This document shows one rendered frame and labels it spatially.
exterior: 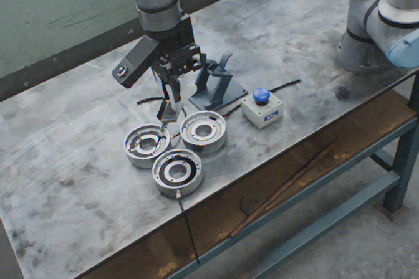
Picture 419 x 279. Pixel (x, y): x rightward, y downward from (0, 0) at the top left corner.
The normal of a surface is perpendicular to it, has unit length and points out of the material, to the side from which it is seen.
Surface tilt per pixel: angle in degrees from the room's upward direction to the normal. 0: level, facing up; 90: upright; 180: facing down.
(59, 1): 90
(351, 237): 0
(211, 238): 0
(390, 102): 0
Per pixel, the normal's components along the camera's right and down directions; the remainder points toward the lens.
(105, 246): -0.11, -0.68
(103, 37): 0.54, 0.56
